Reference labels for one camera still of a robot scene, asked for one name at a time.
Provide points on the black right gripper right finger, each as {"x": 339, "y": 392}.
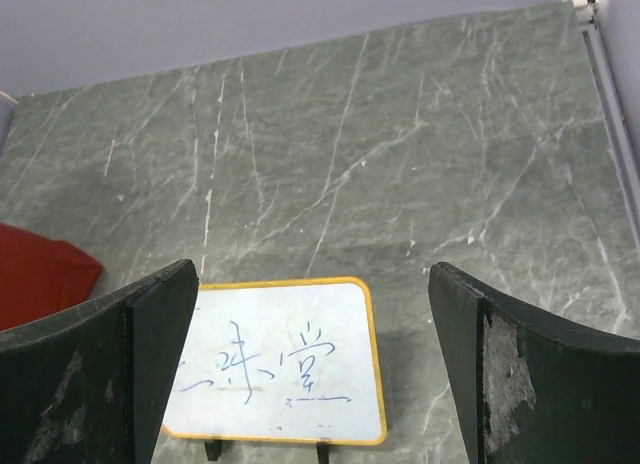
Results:
{"x": 530, "y": 386}

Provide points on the aluminium table edge rail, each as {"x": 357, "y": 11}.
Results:
{"x": 618, "y": 133}

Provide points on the yellow framed whiteboard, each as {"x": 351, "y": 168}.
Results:
{"x": 294, "y": 361}

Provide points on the red paper bag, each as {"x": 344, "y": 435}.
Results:
{"x": 40, "y": 276}

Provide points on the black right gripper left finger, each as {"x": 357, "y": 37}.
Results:
{"x": 90, "y": 384}

